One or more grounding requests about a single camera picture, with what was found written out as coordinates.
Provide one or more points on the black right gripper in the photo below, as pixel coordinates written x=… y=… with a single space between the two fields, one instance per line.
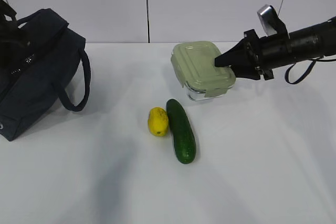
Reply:
x=246 y=58

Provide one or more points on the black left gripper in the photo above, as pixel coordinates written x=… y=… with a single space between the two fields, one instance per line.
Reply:
x=16 y=51

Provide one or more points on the green lidded glass container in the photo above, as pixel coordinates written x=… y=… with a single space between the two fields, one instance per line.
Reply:
x=193 y=64

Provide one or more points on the dark navy fabric lunch bag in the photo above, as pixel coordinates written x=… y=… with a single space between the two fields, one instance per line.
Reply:
x=58 y=53

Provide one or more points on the green cucumber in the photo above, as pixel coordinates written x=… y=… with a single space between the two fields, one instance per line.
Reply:
x=183 y=137

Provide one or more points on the yellow toy corn piece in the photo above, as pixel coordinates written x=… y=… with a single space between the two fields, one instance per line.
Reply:
x=158 y=121

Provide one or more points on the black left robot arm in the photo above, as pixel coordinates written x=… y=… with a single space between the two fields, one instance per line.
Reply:
x=9 y=14

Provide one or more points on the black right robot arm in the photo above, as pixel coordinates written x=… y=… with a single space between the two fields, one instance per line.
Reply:
x=312 y=43

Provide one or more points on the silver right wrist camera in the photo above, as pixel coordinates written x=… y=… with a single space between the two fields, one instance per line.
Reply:
x=270 y=21

